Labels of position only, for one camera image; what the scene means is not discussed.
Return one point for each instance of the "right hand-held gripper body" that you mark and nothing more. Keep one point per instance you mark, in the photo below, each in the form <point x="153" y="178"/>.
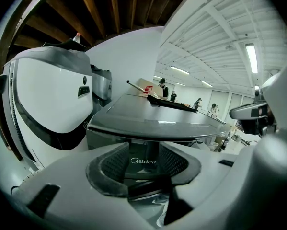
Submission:
<point x="269" y="121"/>

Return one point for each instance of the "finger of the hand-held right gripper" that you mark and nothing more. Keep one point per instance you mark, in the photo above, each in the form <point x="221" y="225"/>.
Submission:
<point x="246" y="111"/>

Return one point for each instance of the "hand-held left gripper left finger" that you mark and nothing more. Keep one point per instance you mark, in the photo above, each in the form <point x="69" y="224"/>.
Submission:
<point x="73" y="195"/>

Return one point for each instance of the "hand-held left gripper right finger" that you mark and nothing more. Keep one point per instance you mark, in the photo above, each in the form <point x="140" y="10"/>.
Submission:
<point x="224" y="181"/>

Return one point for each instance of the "ceiling tube light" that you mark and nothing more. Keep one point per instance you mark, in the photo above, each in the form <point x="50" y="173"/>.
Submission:
<point x="207" y="83"/>
<point x="251" y="59"/>
<point x="180" y="70"/>

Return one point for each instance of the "dark grey front-load washing machine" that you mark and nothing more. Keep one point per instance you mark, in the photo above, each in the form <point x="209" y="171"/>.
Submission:
<point x="152" y="118"/>

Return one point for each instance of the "large open cardboard box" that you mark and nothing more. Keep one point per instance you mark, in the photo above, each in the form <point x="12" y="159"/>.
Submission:
<point x="152" y="84"/>

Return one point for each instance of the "white and black washing machine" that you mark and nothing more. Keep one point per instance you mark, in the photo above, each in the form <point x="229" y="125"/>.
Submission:
<point x="49" y="95"/>

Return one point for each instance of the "dark grey appliance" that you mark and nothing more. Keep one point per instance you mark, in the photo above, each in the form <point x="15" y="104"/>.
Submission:
<point x="101" y="87"/>

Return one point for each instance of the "metal pipe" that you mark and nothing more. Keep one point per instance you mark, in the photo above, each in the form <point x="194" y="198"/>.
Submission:
<point x="135" y="85"/>

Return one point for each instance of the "clear water bottle red label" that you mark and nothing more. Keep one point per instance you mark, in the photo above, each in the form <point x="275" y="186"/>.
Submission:
<point x="76" y="37"/>

